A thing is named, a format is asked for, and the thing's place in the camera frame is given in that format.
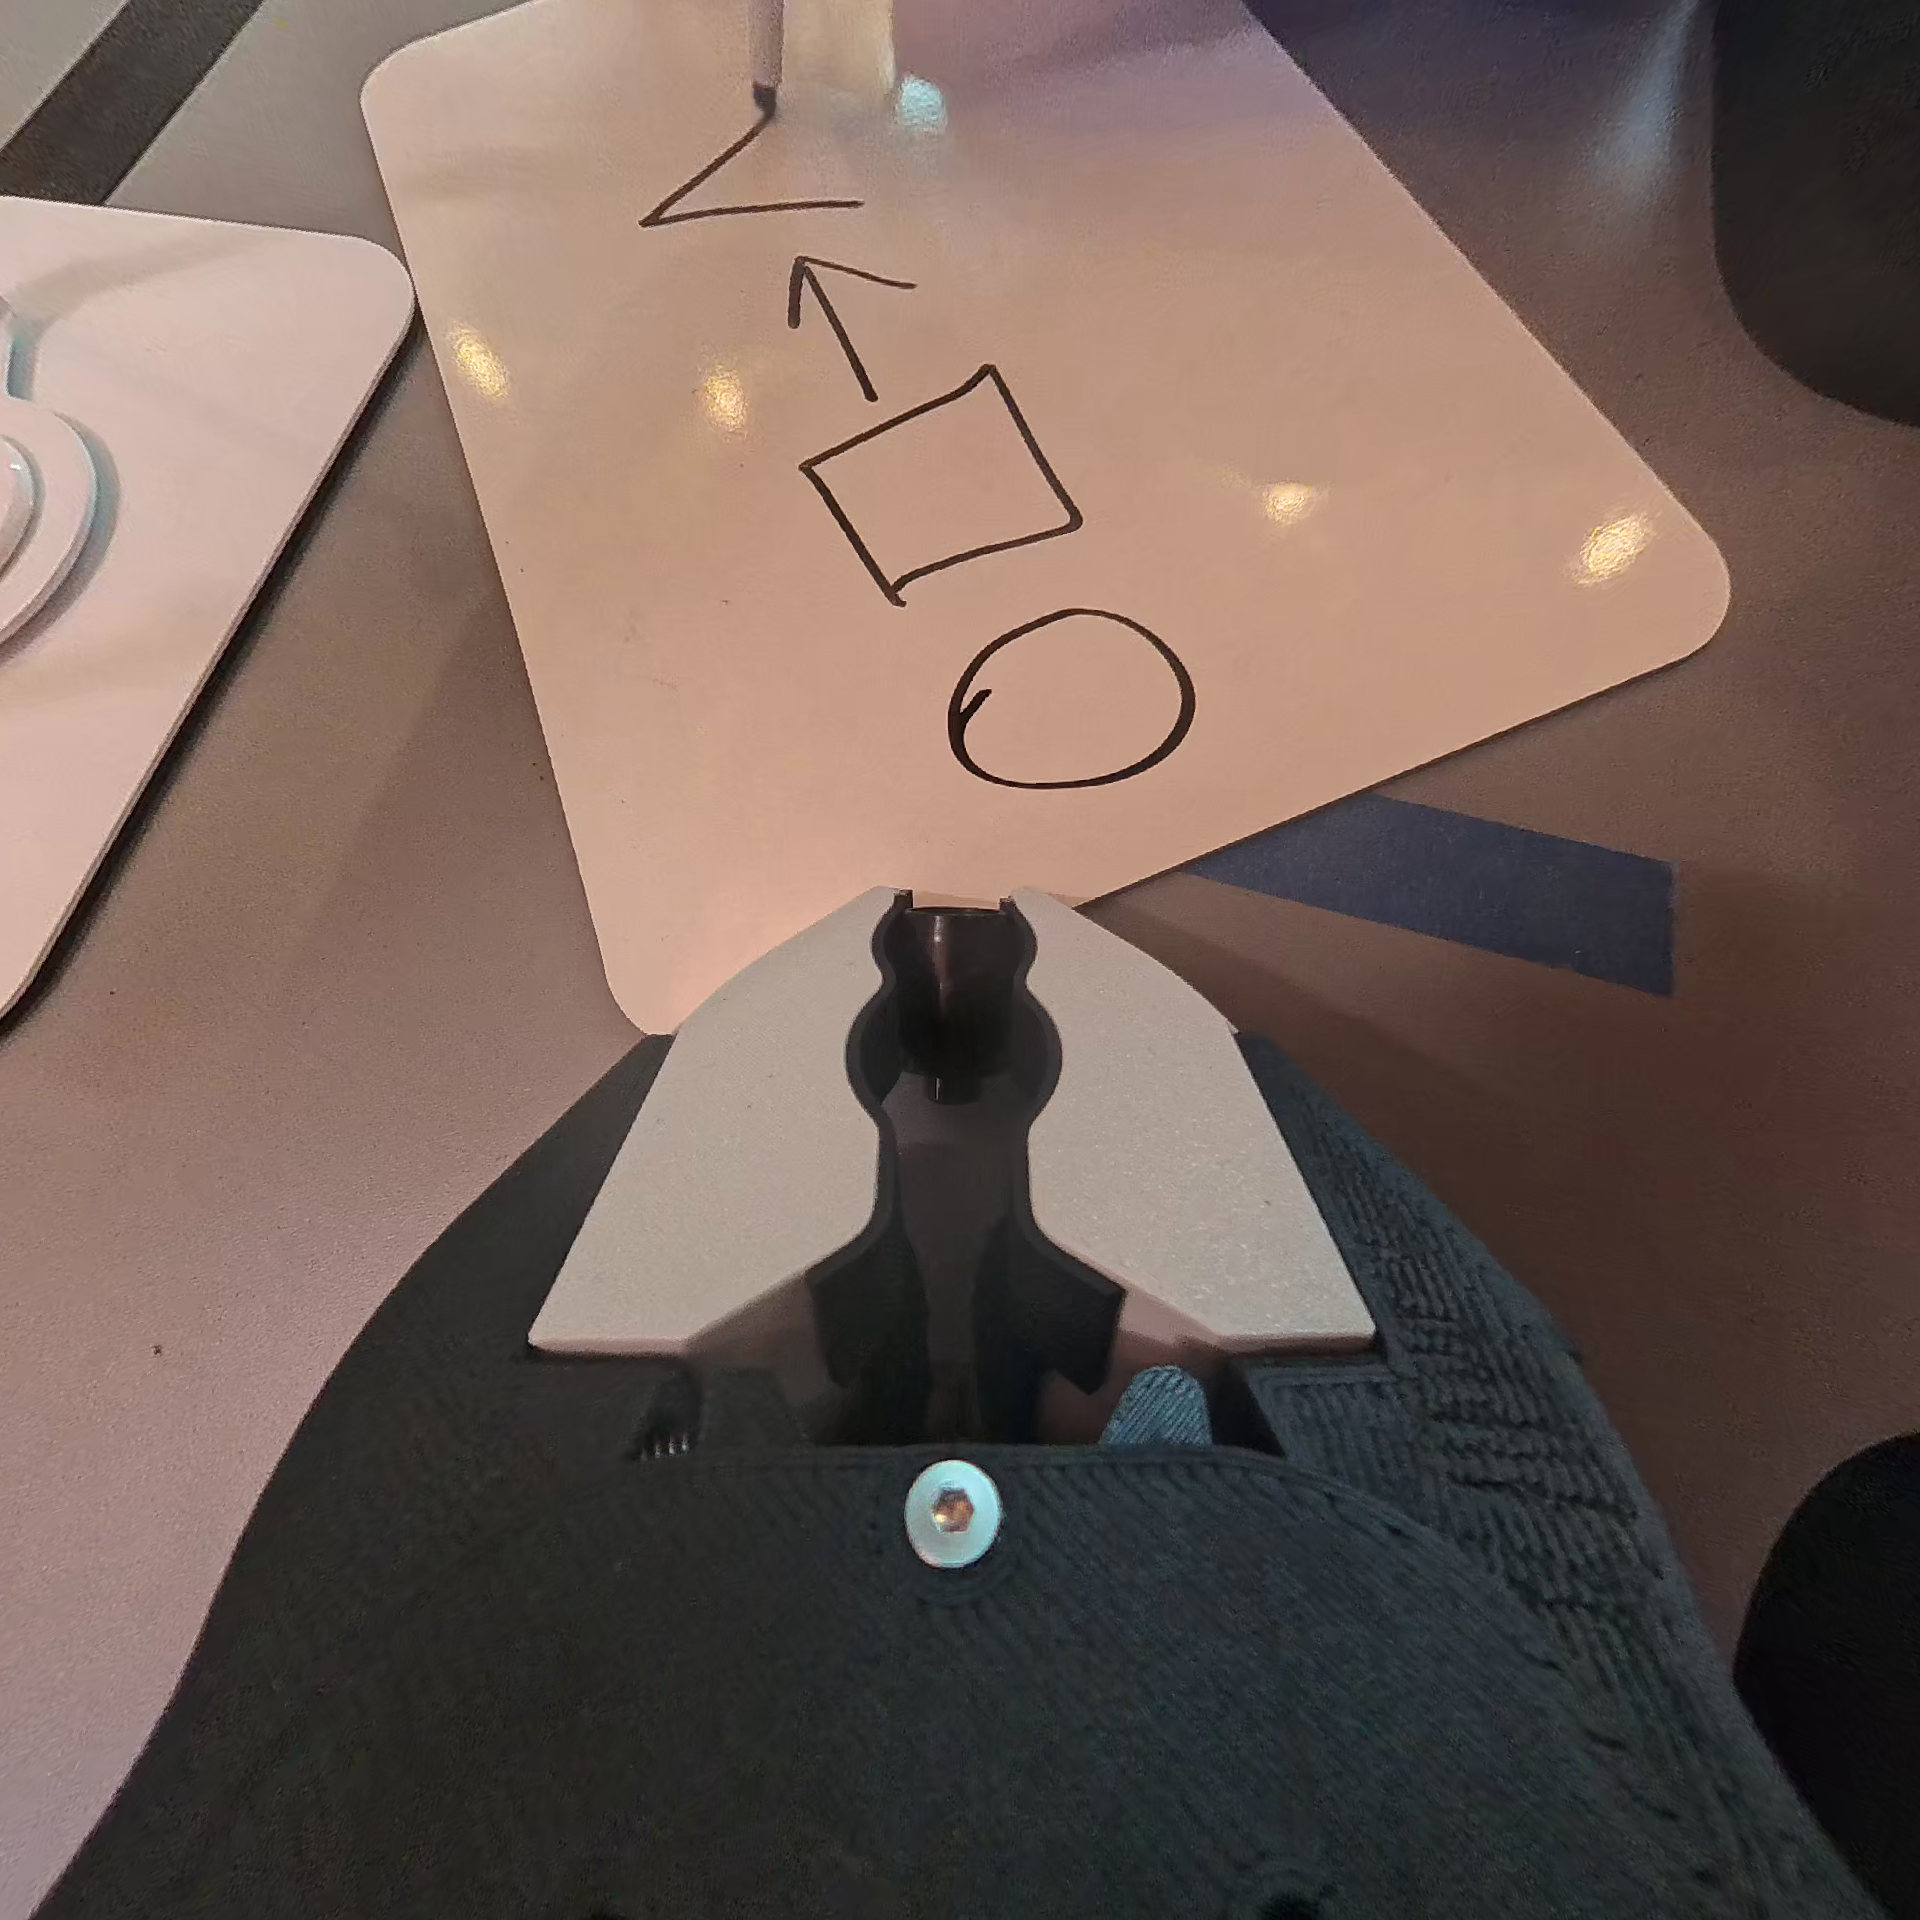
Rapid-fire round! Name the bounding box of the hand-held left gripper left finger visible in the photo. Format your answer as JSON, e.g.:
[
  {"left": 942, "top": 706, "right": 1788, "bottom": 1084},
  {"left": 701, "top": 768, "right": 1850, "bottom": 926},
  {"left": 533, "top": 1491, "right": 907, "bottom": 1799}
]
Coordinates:
[{"left": 521, "top": 885, "right": 928, "bottom": 1442}]

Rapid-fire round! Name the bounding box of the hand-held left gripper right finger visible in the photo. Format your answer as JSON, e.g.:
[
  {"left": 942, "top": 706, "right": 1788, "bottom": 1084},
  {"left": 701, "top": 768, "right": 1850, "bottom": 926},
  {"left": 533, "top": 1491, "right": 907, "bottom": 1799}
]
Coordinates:
[{"left": 982, "top": 888, "right": 1381, "bottom": 1442}]

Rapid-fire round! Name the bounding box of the black marker cap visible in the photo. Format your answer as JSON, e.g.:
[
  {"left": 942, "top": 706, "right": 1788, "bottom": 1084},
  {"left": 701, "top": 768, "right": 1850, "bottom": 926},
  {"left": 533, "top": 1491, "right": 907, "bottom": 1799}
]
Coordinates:
[{"left": 895, "top": 905, "right": 1009, "bottom": 1111}]

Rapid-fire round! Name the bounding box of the white whiteboard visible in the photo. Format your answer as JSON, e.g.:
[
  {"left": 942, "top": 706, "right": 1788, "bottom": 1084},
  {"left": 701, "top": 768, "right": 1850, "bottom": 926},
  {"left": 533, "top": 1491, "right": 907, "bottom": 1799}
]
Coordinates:
[{"left": 362, "top": 0, "right": 1730, "bottom": 1039}]

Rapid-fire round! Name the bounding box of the blue tape strip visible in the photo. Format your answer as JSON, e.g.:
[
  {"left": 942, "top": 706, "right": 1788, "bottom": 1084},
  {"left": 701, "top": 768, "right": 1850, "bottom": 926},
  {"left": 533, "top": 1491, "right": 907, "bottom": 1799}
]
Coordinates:
[{"left": 1180, "top": 795, "right": 1677, "bottom": 996}]

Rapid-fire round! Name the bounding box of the white metal desk stand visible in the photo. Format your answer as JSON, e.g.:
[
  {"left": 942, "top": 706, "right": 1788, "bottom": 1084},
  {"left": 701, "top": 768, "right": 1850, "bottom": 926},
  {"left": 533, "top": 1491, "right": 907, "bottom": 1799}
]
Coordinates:
[{"left": 0, "top": 198, "right": 417, "bottom": 1027}]

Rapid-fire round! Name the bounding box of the black textured cushion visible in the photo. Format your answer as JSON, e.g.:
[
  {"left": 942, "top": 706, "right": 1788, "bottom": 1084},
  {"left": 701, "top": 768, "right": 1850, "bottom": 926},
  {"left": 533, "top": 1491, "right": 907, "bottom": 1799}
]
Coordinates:
[{"left": 1711, "top": 0, "right": 1920, "bottom": 427}]

